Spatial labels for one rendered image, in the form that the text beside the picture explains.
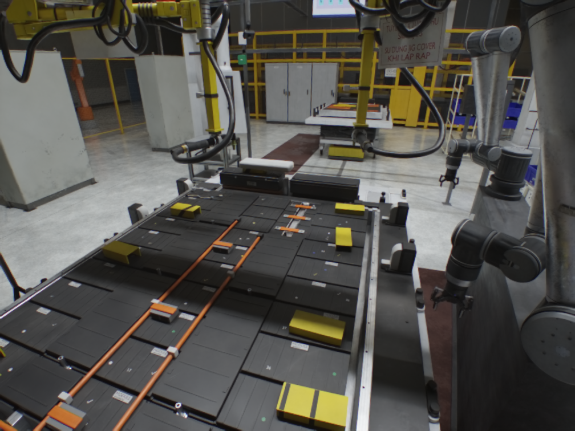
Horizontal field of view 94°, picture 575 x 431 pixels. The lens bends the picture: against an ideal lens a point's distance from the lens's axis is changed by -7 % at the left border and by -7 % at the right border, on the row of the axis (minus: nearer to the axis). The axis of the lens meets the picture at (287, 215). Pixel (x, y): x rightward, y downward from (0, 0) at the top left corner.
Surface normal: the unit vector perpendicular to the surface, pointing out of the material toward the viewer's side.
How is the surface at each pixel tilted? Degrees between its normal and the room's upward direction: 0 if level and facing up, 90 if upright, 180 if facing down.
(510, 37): 90
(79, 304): 0
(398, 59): 90
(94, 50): 90
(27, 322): 0
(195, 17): 90
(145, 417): 0
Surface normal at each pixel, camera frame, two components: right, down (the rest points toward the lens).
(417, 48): -0.77, 0.29
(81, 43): 0.12, 0.45
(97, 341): 0.00, -0.89
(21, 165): 0.96, 0.13
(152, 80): -0.29, 0.44
